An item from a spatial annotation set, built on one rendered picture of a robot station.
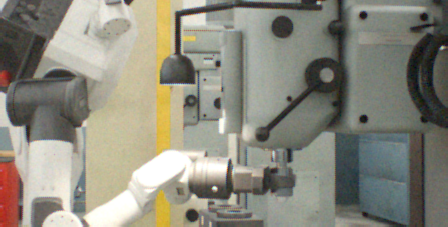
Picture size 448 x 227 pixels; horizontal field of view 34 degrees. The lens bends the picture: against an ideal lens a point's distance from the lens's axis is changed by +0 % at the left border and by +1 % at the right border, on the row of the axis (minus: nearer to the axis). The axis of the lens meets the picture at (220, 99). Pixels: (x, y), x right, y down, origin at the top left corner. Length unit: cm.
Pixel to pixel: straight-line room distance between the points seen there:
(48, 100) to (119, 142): 165
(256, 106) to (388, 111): 26
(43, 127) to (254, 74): 45
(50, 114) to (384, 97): 68
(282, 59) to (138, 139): 183
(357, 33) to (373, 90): 12
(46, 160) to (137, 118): 169
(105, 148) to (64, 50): 158
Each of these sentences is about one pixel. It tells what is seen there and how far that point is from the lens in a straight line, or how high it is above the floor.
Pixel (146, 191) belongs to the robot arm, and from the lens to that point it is 150.
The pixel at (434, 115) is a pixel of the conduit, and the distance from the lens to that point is 137.
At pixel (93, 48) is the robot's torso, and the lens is 166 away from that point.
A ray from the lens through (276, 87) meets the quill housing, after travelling 142.
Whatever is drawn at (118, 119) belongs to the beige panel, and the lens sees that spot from 319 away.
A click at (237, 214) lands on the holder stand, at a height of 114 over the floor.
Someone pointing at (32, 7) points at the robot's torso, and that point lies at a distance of 169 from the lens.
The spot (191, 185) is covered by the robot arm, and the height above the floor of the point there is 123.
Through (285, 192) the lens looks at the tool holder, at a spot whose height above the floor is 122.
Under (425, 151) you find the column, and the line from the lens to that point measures 175.
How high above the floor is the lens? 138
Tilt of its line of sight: 1 degrees up
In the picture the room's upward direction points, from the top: straight up
